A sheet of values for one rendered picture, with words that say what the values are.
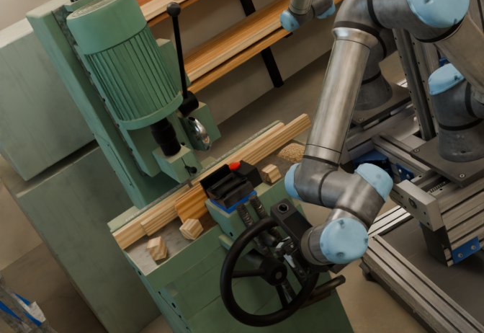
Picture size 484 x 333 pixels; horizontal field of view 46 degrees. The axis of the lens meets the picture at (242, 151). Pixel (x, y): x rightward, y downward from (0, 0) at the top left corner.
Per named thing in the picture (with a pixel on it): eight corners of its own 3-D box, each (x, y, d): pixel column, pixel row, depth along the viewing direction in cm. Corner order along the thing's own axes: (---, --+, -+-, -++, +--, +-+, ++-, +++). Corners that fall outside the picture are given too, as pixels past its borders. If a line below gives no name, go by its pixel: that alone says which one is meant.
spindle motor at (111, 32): (137, 137, 142) (74, 21, 129) (114, 124, 157) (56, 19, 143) (194, 101, 148) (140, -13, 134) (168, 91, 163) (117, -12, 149)
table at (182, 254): (168, 311, 138) (158, 293, 135) (127, 262, 164) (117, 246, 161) (353, 174, 158) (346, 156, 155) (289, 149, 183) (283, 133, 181)
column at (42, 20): (156, 228, 181) (37, 16, 150) (132, 206, 200) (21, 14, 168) (214, 189, 188) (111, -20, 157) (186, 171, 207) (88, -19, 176)
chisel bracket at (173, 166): (183, 189, 156) (170, 163, 153) (163, 175, 168) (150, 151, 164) (205, 174, 159) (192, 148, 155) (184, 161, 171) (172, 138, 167)
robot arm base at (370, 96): (377, 83, 204) (369, 58, 200) (402, 94, 191) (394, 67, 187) (341, 103, 202) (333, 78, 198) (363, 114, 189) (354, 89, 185)
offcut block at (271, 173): (272, 183, 158) (267, 173, 156) (265, 180, 161) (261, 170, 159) (281, 176, 159) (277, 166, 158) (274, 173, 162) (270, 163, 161)
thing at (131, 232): (122, 250, 158) (114, 236, 156) (120, 247, 160) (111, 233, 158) (289, 136, 178) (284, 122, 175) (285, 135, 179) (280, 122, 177)
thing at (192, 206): (186, 227, 156) (175, 206, 153) (183, 224, 157) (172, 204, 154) (253, 180, 163) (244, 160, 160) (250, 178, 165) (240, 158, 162)
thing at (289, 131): (148, 236, 159) (142, 225, 157) (146, 233, 161) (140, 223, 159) (311, 125, 178) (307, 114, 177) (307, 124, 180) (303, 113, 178)
